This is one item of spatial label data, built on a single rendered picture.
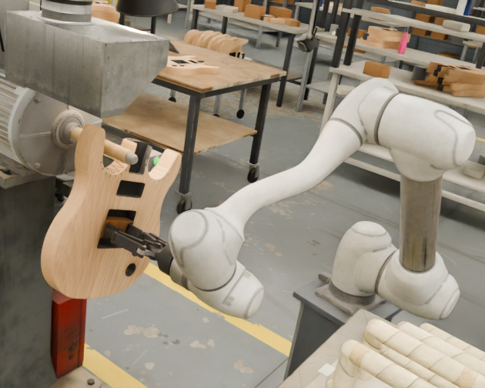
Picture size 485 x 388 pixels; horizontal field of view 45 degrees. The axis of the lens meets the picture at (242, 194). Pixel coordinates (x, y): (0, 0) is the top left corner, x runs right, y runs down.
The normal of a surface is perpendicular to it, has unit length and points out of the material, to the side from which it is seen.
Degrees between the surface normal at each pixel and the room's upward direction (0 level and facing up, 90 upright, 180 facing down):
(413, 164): 124
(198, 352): 0
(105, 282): 89
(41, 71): 90
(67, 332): 90
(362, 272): 89
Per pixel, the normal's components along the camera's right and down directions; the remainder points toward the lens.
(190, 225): -0.33, -0.46
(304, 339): -0.68, 0.19
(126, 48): 0.80, 0.35
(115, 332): 0.15, -0.91
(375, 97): -0.40, -0.61
